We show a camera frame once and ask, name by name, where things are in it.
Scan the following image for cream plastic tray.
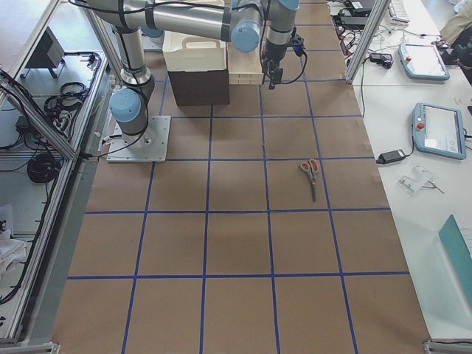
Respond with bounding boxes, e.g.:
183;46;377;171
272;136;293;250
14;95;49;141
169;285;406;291
162;31;226;72

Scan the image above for aluminium frame post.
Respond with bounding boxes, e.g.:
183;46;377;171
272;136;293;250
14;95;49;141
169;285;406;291
345;0;389;84

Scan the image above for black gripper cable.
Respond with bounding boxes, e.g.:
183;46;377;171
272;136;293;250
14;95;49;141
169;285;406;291
275;51;309;86

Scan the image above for black power adapter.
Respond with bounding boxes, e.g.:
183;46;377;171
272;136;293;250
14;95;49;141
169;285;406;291
376;149;406;165

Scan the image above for blue teach pendant far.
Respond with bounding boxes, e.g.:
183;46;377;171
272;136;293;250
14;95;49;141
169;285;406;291
398;43;450;81

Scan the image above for orange grey scissors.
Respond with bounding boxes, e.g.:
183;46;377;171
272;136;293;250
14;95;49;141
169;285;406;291
300;159;319;202

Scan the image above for grey metal box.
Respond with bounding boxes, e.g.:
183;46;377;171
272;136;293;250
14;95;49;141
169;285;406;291
20;27;65;78

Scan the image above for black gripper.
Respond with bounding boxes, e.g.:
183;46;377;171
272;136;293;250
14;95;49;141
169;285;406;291
263;27;292;89

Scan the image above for dark brown wooden cabinet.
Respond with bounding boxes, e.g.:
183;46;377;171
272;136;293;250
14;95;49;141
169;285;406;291
168;69;230;106

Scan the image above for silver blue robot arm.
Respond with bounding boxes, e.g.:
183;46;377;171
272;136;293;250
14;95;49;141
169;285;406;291
73;1;299;151

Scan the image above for white crumpled cloth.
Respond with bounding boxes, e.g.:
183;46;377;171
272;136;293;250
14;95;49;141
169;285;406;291
0;204;27;276

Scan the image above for clear plastic bracket parts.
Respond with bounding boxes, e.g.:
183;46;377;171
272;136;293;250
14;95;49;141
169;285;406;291
398;164;445;195

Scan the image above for blue teach pendant near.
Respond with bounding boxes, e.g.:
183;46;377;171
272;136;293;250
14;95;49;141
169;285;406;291
412;103;467;160

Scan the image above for teal folder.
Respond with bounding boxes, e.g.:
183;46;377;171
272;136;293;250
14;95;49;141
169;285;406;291
439;215;471;281

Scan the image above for blue teach pendant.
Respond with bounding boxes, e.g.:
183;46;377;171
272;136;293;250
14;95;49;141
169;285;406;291
398;43;450;81
412;103;467;160

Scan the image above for black coiled cable bundle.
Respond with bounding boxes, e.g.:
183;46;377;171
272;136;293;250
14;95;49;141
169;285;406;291
26;153;60;184

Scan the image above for light wooden drawer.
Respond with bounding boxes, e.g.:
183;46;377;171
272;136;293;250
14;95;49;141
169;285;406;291
227;43;263;85

